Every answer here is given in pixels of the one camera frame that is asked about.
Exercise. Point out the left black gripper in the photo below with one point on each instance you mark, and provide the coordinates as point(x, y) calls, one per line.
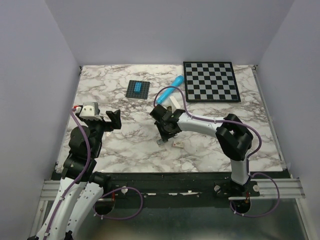
point(115, 118)

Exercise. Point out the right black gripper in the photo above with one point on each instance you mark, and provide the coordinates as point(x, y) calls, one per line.
point(164, 136)

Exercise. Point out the white staple box sleeve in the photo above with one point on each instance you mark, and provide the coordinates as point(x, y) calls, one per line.
point(178, 144)

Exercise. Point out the cream plastic piece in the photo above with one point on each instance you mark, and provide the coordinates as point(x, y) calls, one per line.
point(174, 103)

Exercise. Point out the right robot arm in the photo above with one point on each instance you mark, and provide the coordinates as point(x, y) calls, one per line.
point(233, 136)

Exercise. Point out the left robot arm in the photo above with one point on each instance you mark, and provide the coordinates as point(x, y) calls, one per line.
point(80, 186)

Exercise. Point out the blue lego brick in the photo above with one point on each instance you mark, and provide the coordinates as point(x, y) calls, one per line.
point(137, 87)

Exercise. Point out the dark grey lego baseplate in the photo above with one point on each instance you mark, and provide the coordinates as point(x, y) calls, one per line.
point(144, 91)

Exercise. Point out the blue marker pen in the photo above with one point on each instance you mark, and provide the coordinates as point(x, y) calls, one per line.
point(176, 83)

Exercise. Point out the black white chessboard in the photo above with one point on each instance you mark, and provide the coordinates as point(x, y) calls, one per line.
point(210, 82)

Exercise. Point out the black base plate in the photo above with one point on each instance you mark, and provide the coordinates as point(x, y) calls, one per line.
point(173, 190)

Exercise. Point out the aluminium rail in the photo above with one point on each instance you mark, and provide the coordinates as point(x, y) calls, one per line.
point(264, 189)

